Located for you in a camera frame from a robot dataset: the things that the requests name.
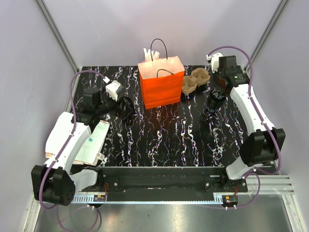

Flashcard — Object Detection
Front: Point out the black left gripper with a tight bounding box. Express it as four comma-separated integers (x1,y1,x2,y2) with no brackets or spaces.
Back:
96,87,132,119

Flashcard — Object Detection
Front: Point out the black coffee cup lid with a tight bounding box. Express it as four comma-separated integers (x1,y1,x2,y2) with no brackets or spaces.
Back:
116,97,135,120

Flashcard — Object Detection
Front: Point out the black paper coffee cup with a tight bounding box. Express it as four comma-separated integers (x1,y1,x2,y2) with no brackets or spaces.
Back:
207,89,226,113

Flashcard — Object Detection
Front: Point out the orange paper bag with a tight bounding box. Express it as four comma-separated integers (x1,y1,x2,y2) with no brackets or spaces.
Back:
138,53,184,109

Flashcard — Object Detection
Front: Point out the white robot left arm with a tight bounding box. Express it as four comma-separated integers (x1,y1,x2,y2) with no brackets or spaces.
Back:
31,81,121,206

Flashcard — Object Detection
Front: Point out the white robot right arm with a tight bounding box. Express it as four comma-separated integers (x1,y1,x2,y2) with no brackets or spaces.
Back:
208,53,286,192

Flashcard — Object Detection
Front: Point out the brown cardboard cup carrier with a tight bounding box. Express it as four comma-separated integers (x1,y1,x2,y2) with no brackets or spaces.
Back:
182,68,210,95

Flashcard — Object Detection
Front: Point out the white napkin stack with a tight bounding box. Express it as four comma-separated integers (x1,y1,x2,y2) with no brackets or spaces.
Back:
45,115,110,166

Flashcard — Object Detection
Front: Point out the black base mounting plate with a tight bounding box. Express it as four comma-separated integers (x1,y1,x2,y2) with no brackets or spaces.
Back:
84,167,248,195

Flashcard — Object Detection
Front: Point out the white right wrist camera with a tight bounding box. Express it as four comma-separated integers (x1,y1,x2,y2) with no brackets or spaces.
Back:
206,53,223,73

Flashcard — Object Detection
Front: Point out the grey slotted cable duct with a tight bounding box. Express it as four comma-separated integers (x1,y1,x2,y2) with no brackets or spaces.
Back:
42,193,239,204

